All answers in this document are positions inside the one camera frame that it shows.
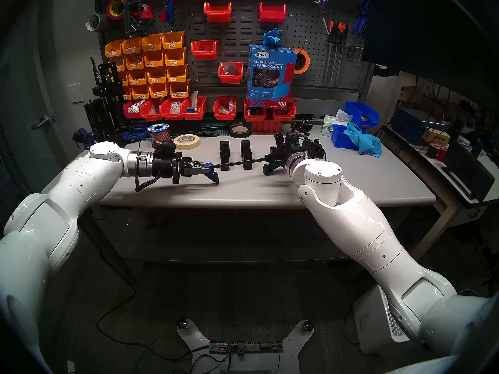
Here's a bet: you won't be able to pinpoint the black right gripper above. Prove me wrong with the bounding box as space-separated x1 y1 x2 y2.
264 143 299 172

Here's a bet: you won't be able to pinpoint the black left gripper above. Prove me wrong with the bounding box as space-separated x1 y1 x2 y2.
152 151 213 184

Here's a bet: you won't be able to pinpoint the blue and black bar clamp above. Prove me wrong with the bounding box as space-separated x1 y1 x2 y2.
203 133 284 185

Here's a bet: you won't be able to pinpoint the white vented robot base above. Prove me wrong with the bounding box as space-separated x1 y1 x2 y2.
353 286 410 354

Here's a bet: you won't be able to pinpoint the blue spare clamp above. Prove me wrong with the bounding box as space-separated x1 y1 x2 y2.
122 124 150 143

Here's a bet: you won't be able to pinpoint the black hanging clamp tool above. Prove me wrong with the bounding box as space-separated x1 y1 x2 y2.
124 0 156 38

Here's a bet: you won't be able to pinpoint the beige masking tape roll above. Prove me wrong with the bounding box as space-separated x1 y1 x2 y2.
173 134 200 151

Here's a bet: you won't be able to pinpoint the stack of red bins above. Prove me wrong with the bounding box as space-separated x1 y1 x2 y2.
251 120 282 133

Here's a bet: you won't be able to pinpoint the black tape roll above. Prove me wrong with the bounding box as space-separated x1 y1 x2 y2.
229 122 252 139

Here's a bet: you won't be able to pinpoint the red bin with red parts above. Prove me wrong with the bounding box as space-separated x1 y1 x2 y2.
273 99 297 122

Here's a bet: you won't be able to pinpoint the green cutting mat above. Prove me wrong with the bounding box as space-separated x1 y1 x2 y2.
197 122 230 138

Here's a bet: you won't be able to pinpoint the red bin with manual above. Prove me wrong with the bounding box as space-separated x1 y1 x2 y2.
180 96 207 120

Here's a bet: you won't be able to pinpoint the red bin with small bags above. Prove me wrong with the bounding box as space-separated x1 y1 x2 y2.
159 98 184 120

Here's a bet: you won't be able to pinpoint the red bin with screw pack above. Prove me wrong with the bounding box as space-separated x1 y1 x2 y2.
213 97 237 120

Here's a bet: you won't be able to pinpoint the Kimtech tissue box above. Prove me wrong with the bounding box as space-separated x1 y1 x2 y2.
322 108 353 137

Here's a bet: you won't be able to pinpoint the small blue plastic bin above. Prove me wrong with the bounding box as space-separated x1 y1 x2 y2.
331 124 361 150

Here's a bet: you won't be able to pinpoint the yellow bin labelled M4 HEX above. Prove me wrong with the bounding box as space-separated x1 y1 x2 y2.
169 79 190 98

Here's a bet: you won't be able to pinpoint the yellow bin labelled M2.5-5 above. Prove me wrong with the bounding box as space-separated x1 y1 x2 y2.
149 82 171 99

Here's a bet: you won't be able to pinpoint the blue cleaning cloths box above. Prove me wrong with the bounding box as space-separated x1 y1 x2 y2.
246 44 298 109

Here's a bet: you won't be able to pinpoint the yellow bin labelled M3-6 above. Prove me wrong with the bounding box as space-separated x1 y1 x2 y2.
166 64 188 83

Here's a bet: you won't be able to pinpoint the crumpled blue microfiber cloth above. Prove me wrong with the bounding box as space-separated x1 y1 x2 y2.
343 122 383 158

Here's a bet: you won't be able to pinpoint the yellow bin labelled M3-8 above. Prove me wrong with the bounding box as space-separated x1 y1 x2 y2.
147 66 168 84

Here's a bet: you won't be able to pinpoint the large blue plastic bin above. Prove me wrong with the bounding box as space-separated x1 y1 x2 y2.
345 101 380 127

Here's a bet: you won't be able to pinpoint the orange tape spool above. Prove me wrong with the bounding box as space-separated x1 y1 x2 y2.
292 48 311 75

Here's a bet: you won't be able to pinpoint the yellow bin labelled M3-4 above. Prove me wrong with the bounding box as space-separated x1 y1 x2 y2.
164 47 188 66

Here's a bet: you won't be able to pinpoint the blue bench vise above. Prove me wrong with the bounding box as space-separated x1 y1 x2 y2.
72 128 99 150

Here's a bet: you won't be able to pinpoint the yellow bin labelled M3X6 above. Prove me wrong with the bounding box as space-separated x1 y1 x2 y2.
162 31 186 49

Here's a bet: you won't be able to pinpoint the dark blue storage bin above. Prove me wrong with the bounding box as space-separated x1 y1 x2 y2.
391 108 426 134

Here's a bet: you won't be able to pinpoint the orange black screwdriver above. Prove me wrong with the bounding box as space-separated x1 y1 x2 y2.
323 20 336 86
334 21 348 85

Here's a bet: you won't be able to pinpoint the small cardboard box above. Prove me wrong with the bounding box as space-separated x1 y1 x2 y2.
423 129 451 146

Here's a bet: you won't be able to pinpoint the beige side desk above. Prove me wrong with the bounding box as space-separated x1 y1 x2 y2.
380 124 499 265

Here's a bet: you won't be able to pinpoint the red and yellow tape roll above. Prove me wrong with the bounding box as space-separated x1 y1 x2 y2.
106 0 128 20

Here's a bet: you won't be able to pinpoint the black power strip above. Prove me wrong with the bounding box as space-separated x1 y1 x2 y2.
209 340 284 354

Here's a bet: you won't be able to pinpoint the black flat case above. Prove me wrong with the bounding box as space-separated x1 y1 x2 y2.
442 141 495 201

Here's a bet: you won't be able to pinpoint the large black monitor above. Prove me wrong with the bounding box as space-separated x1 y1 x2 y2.
363 0 499 109

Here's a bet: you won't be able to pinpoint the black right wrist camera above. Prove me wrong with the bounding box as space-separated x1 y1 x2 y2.
287 132 310 151

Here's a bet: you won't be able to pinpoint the black right wrist cables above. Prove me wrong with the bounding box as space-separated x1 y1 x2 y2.
287 132 328 161

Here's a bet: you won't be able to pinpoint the red wire spool blue label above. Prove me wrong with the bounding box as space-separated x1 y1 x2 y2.
147 123 172 143

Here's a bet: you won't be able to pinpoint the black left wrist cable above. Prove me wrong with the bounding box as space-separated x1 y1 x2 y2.
134 170 162 193

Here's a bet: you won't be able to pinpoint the grey workbench frame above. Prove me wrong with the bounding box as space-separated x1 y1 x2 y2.
76 190 437 288

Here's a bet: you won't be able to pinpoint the red wall bin with bag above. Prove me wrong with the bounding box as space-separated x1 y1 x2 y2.
218 62 243 84

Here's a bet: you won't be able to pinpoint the black metal frame stand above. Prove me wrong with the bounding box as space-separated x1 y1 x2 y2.
84 58 127 142

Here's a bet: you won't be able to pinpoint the dark pegboard wall panel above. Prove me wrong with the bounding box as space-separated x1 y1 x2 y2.
96 0 375 101

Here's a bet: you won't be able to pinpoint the white light switch plate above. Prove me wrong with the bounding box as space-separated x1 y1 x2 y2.
66 84 85 104

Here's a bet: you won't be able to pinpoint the silver door handle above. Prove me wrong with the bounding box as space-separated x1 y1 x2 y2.
31 113 58 131

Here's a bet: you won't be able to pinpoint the small red wire spool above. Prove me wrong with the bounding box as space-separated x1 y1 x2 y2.
426 143 449 161

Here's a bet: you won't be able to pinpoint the purple handled scissors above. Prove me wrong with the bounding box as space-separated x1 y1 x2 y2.
311 0 331 34

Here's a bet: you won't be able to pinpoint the blue handled hanging tool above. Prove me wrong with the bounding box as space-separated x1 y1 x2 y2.
160 0 177 27

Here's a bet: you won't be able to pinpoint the blue handled pliers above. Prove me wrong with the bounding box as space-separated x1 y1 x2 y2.
351 0 370 37

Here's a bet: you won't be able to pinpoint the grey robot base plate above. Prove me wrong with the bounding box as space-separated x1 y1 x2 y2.
176 319 314 374

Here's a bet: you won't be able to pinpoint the grey duct tape roll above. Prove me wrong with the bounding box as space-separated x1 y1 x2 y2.
86 13 108 32

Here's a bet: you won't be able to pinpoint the black floor cable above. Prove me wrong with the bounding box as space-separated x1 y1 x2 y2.
96 256 211 362

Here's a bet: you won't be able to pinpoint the green floor cable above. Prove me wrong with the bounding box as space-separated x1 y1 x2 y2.
136 360 188 374

